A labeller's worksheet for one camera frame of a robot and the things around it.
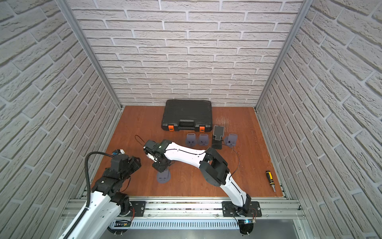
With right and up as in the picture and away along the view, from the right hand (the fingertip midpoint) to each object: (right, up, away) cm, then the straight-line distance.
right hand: (165, 165), depth 84 cm
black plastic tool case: (+12, +31, +24) cm, 41 cm away
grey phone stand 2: (+42, +13, +14) cm, 46 cm away
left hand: (-14, +5, -2) cm, 15 cm away
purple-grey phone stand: (+23, +13, +15) cm, 30 cm away
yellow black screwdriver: (+61, -6, -1) cm, 61 cm away
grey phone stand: (+15, +14, +11) cm, 23 cm away
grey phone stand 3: (0, -6, -1) cm, 6 cm away
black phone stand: (+32, +13, +8) cm, 35 cm away
